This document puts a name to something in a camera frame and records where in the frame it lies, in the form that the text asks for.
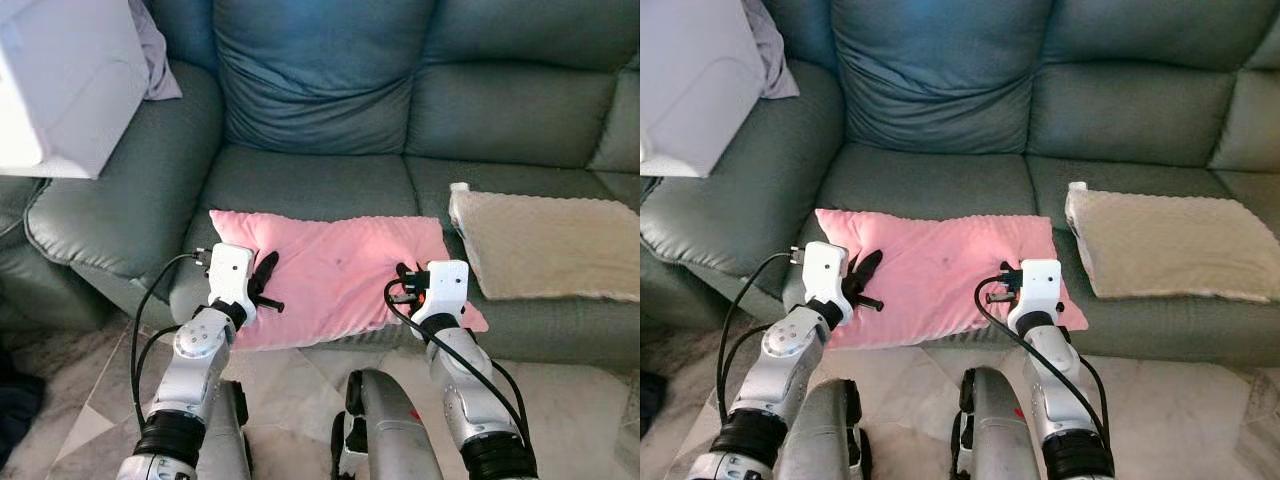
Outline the pink pillow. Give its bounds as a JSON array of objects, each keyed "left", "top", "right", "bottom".
[
  {"left": 208, "top": 208, "right": 490, "bottom": 352},
  {"left": 814, "top": 207, "right": 1090, "bottom": 350}
]

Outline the beige pillow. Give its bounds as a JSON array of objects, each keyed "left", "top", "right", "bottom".
[
  {"left": 1064, "top": 181, "right": 1280, "bottom": 304},
  {"left": 449, "top": 182, "right": 641, "bottom": 304}
]

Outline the green leather sofa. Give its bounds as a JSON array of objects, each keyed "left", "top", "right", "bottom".
[
  {"left": 0, "top": 0, "right": 641, "bottom": 367},
  {"left": 640, "top": 0, "right": 1280, "bottom": 367}
]

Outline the silver robot left leg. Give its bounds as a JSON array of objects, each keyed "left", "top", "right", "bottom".
[
  {"left": 195, "top": 379, "right": 252, "bottom": 480},
  {"left": 775, "top": 377, "right": 867, "bottom": 480}
]

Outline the silver robot leg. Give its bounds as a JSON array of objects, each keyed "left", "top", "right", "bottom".
[
  {"left": 775, "top": 377, "right": 867, "bottom": 480},
  {"left": 951, "top": 366, "right": 1043, "bottom": 480},
  {"left": 331, "top": 367, "right": 447, "bottom": 480},
  {"left": 195, "top": 379, "right": 252, "bottom": 480}
]

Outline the silver robot right leg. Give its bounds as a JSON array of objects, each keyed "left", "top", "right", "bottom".
[
  {"left": 951, "top": 366, "right": 1043, "bottom": 480},
  {"left": 331, "top": 367, "right": 447, "bottom": 480}
]

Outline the lavender cloth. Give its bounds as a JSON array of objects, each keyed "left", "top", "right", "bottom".
[
  {"left": 128, "top": 0, "right": 184, "bottom": 102},
  {"left": 745, "top": 0, "right": 802, "bottom": 100}
]

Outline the white box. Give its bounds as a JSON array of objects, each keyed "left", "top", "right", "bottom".
[
  {"left": 0, "top": 0, "right": 152, "bottom": 180},
  {"left": 640, "top": 0, "right": 767, "bottom": 179}
]

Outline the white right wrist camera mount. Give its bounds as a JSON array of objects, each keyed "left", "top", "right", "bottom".
[
  {"left": 1010, "top": 259, "right": 1064, "bottom": 324},
  {"left": 414, "top": 260, "right": 471, "bottom": 327}
]

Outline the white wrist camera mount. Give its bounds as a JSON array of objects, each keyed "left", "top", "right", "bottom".
[
  {"left": 1010, "top": 259, "right": 1064, "bottom": 324},
  {"left": 800, "top": 241, "right": 852, "bottom": 324},
  {"left": 205, "top": 243, "right": 257, "bottom": 323},
  {"left": 414, "top": 260, "right": 471, "bottom": 327}
]

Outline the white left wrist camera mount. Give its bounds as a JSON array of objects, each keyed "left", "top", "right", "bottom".
[
  {"left": 800, "top": 241, "right": 852, "bottom": 324},
  {"left": 205, "top": 243, "right": 257, "bottom": 323}
]

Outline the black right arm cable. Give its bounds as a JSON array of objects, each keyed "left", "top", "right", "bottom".
[
  {"left": 384, "top": 277, "right": 531, "bottom": 446},
  {"left": 974, "top": 274, "right": 1112, "bottom": 447}
]

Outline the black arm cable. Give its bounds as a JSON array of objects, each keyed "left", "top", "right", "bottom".
[
  {"left": 715, "top": 250, "right": 807, "bottom": 433},
  {"left": 384, "top": 277, "right": 531, "bottom": 446},
  {"left": 130, "top": 251, "right": 211, "bottom": 433},
  {"left": 974, "top": 274, "right": 1112, "bottom": 447}
]

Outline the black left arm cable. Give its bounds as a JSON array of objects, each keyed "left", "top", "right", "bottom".
[
  {"left": 715, "top": 250, "right": 807, "bottom": 433},
  {"left": 130, "top": 251, "right": 211, "bottom": 433}
]

